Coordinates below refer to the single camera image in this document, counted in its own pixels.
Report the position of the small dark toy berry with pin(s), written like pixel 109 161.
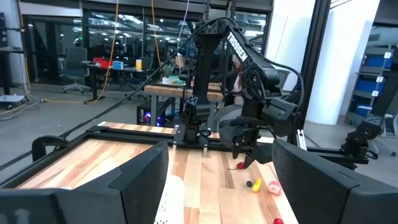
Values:
pixel 249 183

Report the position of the blue white box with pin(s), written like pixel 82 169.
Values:
pixel 118 64

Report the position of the wooden background table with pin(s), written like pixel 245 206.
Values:
pixel 168 91

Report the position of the black table clamp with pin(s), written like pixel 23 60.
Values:
pixel 46 141

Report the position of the person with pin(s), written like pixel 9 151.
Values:
pixel 237 90

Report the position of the black background desk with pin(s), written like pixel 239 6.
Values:
pixel 124 72

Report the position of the black PC purple lights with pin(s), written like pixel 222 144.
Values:
pixel 149 116

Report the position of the yellow toy banana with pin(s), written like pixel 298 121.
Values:
pixel 257 185

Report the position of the white floor box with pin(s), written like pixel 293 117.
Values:
pixel 12 99

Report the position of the small background potted plant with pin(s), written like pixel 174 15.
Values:
pixel 168 74

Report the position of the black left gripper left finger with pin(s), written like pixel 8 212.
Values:
pixel 93 205

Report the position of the red box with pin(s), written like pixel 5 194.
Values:
pixel 102 63

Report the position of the shelf with blue bins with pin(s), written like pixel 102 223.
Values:
pixel 370 84

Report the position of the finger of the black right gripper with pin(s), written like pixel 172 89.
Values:
pixel 261 154
pixel 238 151

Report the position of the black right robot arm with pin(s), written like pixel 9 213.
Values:
pixel 203 77

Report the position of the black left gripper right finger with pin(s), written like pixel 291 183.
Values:
pixel 335 202

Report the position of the dark swivel office chair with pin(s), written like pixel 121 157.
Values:
pixel 76 63

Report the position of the orange-red round fruit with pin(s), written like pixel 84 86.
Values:
pixel 274 187

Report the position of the red toy cherry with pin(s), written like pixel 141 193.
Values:
pixel 240 165
pixel 277 221

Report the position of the yellow cup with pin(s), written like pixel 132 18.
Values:
pixel 138 64

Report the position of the silver aluminium bracket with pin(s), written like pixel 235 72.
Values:
pixel 301 138

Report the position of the white perforated plastic basket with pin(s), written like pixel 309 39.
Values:
pixel 171 202

